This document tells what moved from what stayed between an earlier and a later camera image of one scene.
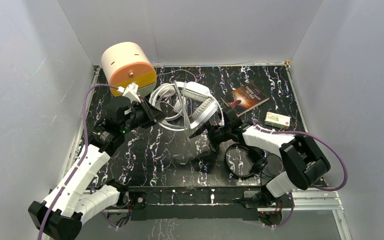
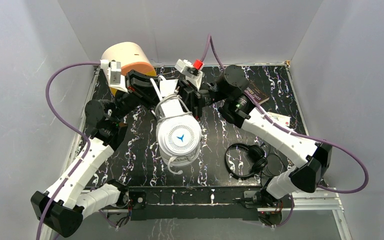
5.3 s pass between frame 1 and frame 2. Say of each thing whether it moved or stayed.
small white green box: stayed
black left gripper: moved
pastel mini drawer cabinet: stayed
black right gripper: moved
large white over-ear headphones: moved
